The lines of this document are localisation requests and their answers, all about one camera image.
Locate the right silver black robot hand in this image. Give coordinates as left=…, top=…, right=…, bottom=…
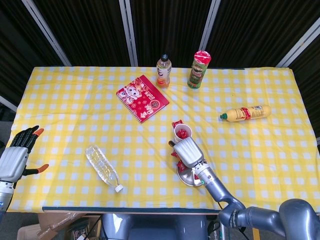
left=168, top=138, right=206, bottom=169

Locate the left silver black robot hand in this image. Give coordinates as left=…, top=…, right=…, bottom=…
left=0, top=125, right=50, bottom=183

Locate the white paper cup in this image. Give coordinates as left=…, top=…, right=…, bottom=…
left=173, top=123, right=193, bottom=144

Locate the silver metal plate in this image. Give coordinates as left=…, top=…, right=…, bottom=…
left=176, top=159, right=203, bottom=187

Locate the yellow squeeze bottle green cap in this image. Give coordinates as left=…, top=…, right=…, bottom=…
left=219, top=104, right=272, bottom=123

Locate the red spiral notebook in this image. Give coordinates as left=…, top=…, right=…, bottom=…
left=115, top=74, right=170, bottom=124

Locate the white plastic bin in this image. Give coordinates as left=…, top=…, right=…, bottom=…
left=16, top=223, right=42, bottom=240

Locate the brown cardboard box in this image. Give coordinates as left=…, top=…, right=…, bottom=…
left=36, top=212, right=102, bottom=238

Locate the green Pringles can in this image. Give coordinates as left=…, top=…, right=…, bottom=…
left=187, top=49, right=212, bottom=90

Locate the orange drink bottle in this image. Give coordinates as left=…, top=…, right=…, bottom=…
left=156, top=53, right=173, bottom=88

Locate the grey robot torso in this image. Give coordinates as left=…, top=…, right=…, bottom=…
left=101, top=213, right=208, bottom=240

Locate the clear plastic water bottle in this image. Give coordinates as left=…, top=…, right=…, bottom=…
left=85, top=144, right=124, bottom=193

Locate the yellow white checked tablecloth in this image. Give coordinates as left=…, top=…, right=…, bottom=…
left=4, top=65, right=320, bottom=213

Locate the dark curtain panel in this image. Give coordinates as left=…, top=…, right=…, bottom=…
left=0, top=0, right=63, bottom=101
left=207, top=0, right=320, bottom=68
left=289, top=29, right=320, bottom=141
left=129, top=0, right=213, bottom=68
left=33, top=0, right=132, bottom=67

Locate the grey partition frame post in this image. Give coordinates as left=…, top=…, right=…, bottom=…
left=21, top=0, right=73, bottom=67
left=198, top=0, right=222, bottom=55
left=276, top=16, right=320, bottom=68
left=119, top=0, right=139, bottom=67
left=0, top=94, right=18, bottom=113

